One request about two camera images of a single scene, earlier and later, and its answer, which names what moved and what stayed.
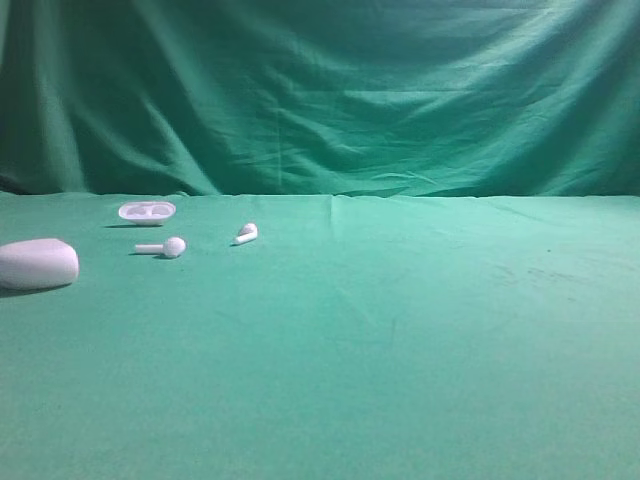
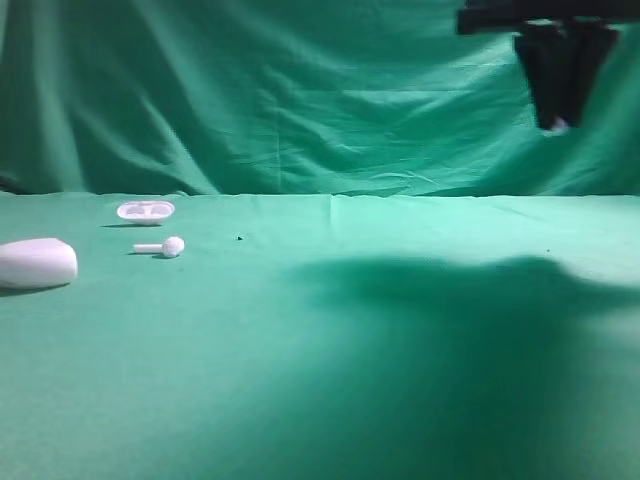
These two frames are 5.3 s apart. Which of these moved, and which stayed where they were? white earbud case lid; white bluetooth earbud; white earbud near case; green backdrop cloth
Moved: white bluetooth earbud
Stayed: green backdrop cloth; white earbud case lid; white earbud near case
